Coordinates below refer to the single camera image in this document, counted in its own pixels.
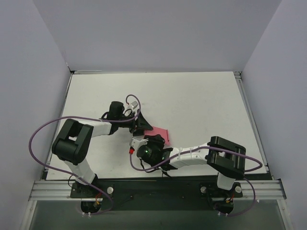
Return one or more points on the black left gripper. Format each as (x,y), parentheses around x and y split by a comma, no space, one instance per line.
(138,122)

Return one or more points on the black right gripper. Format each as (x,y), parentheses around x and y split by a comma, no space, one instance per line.
(156,139)

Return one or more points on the pink paper box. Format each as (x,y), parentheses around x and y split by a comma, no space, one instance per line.
(159,131)

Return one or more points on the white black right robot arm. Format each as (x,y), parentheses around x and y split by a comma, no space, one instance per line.
(223,155)

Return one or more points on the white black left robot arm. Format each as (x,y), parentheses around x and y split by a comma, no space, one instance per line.
(73,140)

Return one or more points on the aluminium front crossbar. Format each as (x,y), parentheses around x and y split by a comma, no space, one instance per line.
(60,190)

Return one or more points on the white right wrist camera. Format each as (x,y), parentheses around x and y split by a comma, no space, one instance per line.
(135,144)

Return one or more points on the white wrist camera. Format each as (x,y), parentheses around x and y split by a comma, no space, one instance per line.
(132,107)
(135,144)

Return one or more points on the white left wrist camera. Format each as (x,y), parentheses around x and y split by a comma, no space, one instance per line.
(132,107)

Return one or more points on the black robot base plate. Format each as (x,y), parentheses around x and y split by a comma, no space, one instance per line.
(182,193)

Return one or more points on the aluminium table frame rail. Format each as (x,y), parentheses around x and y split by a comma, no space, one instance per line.
(237,75)

